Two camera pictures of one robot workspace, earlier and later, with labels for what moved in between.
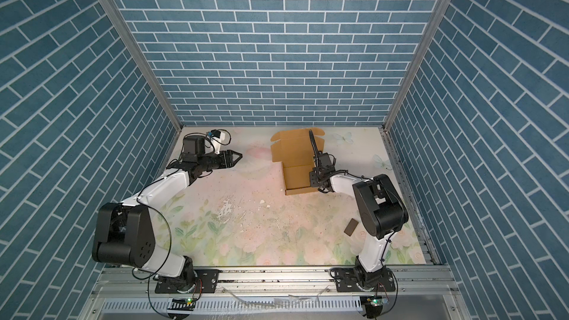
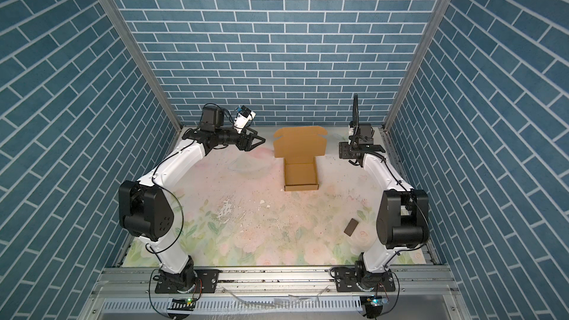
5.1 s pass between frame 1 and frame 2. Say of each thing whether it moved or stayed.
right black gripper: moved
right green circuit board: stayed
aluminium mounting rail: stayed
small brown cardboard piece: stayed
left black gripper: moved
